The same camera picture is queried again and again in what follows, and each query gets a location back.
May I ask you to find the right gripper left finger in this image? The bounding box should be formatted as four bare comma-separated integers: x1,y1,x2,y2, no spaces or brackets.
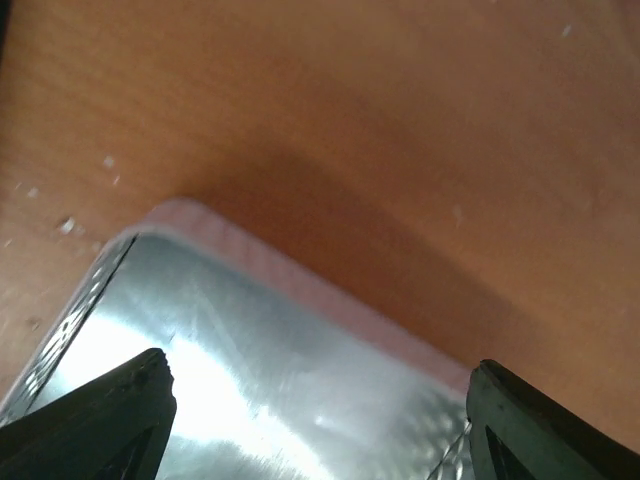
1,348,177,479

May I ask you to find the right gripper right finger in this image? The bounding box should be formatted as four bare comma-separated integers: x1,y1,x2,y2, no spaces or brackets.
466,359,639,480

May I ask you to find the pink tin with white pieces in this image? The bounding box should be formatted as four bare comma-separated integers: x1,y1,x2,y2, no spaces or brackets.
1,200,473,479

